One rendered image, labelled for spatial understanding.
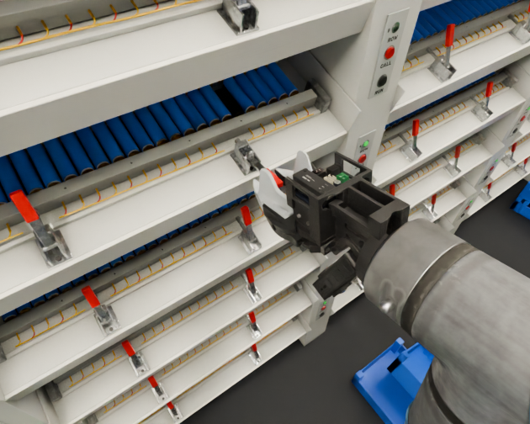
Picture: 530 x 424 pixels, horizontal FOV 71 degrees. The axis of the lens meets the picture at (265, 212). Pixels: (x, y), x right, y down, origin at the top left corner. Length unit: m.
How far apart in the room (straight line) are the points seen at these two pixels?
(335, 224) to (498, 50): 0.66
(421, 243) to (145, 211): 0.33
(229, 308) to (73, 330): 0.32
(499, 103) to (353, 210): 0.86
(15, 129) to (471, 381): 0.40
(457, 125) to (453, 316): 0.79
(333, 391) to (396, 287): 1.03
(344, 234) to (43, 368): 0.48
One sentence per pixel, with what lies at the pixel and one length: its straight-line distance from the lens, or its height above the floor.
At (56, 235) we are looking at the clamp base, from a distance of 0.49.
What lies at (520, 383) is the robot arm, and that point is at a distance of 0.30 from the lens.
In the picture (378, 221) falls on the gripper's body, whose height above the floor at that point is 1.03.
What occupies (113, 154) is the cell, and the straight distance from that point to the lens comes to 0.52.
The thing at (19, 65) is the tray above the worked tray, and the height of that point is 1.11.
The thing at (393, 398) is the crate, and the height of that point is 0.00.
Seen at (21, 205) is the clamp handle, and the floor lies 0.98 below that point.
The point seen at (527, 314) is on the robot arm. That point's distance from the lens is 0.30.
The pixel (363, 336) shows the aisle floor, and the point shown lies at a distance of 1.41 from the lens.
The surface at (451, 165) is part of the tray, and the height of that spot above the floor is 0.54.
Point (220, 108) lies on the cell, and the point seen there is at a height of 0.95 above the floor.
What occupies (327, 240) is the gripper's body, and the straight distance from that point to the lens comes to 0.39.
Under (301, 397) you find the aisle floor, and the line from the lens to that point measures 1.31.
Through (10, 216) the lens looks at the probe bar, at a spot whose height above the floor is 0.94.
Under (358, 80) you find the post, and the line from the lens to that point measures 0.58.
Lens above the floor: 1.26
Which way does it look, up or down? 49 degrees down
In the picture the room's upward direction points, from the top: straight up
